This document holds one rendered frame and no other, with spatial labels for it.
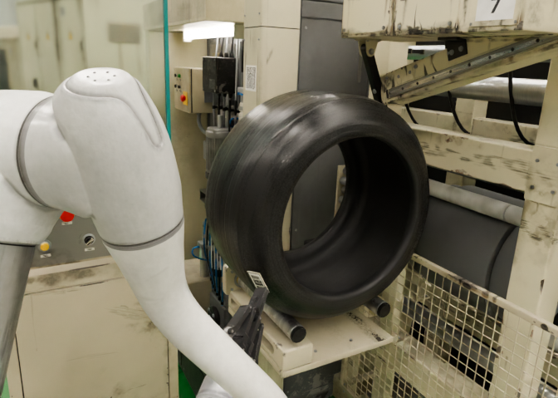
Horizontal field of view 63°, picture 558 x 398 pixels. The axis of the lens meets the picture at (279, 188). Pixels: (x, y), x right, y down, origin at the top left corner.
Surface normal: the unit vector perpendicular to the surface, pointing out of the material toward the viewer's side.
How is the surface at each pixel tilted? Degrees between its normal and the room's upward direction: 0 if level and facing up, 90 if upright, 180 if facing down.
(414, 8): 90
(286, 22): 90
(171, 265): 104
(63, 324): 90
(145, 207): 100
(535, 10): 90
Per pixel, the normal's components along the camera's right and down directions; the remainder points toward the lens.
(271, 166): -0.21, -0.15
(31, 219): 0.81, 0.37
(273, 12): 0.47, 0.25
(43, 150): -0.29, 0.19
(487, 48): -0.88, 0.10
